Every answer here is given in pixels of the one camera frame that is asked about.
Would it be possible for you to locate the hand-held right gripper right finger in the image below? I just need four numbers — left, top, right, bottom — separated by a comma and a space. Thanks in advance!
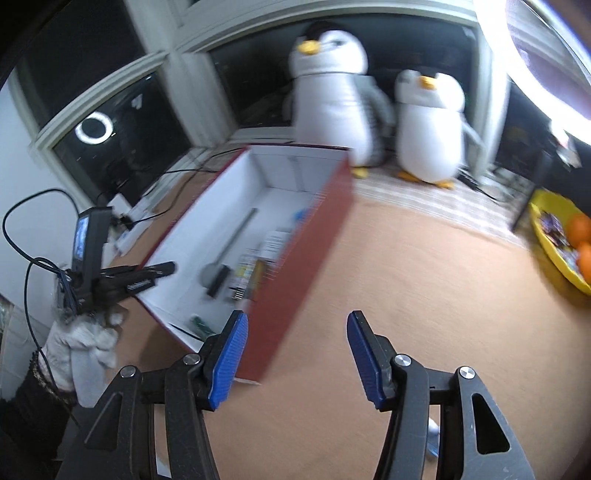
346, 310, 536, 480

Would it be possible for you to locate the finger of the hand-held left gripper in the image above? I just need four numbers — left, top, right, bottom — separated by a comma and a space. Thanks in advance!
121, 275, 156, 296
99, 260, 177, 281

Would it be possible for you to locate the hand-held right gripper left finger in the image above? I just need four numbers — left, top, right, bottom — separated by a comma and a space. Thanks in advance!
55, 309, 250, 480

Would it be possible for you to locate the grey spoon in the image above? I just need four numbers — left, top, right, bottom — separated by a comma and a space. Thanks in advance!
198, 209, 259, 287

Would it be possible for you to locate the white patterned tube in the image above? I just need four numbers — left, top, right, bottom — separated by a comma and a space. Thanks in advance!
231, 249, 257, 301

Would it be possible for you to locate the red cardboard box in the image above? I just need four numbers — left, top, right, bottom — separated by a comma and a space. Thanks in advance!
134, 144, 355, 385

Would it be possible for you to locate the person's left forearm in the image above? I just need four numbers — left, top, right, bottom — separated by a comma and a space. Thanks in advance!
0, 351, 80, 480

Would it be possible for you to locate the person's left hand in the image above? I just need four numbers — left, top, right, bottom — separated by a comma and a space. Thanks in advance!
44, 311, 129, 409

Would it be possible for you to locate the white power strip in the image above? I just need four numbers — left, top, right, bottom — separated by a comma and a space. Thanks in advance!
113, 217, 153, 254

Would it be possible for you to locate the yellow fruit bowl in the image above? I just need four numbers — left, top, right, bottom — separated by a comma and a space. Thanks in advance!
529, 188, 591, 296

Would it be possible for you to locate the pile of wrapped candies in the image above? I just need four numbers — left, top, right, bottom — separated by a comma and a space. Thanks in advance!
539, 210, 578, 266

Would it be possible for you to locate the large penguin plush toy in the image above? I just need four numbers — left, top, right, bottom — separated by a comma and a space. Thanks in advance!
283, 21, 395, 178

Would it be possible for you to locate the small penguin plush toy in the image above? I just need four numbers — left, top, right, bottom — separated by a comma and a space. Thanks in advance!
393, 69, 485, 190

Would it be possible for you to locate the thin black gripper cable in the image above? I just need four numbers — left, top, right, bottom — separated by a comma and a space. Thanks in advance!
2, 188, 81, 416

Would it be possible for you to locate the white window frame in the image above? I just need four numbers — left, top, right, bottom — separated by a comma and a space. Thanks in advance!
9, 0, 513, 185

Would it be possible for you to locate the white ring light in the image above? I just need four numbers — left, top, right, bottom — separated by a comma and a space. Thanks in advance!
473, 0, 591, 144

